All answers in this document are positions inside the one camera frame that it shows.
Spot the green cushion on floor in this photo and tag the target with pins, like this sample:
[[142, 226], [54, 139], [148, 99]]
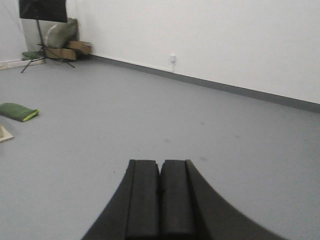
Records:
[[17, 112]]

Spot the green sack against wall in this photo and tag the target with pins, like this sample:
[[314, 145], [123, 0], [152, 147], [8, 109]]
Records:
[[60, 33]]

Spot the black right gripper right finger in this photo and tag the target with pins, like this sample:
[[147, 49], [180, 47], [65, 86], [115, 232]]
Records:
[[191, 209]]

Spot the white wall power outlet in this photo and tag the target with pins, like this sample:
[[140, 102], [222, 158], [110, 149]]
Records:
[[172, 59]]

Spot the light wooden board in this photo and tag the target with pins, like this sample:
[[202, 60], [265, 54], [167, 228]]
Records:
[[5, 135]]

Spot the black panel on tripod stand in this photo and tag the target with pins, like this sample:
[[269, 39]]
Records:
[[46, 10]]

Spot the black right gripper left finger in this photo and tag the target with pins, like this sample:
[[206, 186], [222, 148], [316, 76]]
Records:
[[133, 211]]

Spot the brown cardboard boxes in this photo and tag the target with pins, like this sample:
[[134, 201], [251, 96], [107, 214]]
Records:
[[71, 51]]

